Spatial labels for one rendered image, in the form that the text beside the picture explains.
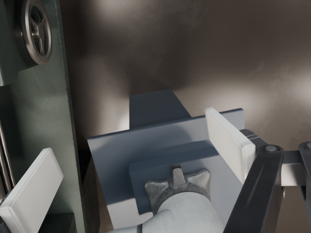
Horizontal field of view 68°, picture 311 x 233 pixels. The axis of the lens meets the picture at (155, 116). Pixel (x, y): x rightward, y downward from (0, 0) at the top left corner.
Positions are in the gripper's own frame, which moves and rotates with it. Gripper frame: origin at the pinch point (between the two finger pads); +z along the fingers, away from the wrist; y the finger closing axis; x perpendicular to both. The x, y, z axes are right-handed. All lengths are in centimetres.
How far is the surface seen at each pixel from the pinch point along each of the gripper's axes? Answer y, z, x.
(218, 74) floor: 47, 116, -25
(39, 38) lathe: -19.3, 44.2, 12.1
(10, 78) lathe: -20.2, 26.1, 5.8
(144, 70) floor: 5, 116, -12
